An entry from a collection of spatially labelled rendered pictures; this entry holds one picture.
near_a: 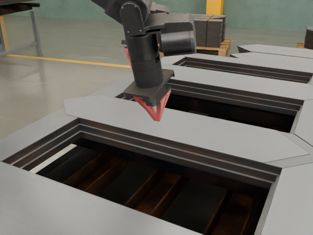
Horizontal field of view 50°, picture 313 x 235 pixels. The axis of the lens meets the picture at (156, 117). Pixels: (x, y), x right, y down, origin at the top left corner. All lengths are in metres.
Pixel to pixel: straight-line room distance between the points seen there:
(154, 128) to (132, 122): 0.07
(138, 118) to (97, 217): 0.41
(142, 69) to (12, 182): 0.35
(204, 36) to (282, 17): 2.95
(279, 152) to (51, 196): 0.51
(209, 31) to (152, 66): 4.48
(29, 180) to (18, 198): 0.06
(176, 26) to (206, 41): 4.54
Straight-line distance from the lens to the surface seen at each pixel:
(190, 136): 0.86
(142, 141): 0.87
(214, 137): 0.86
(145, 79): 0.63
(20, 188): 0.72
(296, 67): 1.55
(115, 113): 0.99
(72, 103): 1.09
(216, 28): 5.07
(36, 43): 5.37
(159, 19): 0.60
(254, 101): 1.20
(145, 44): 0.60
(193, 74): 1.35
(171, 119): 0.95
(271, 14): 7.73
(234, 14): 7.77
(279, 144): 0.87
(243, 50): 1.93
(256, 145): 0.85
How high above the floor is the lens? 1.27
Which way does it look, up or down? 25 degrees down
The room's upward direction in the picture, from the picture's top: straight up
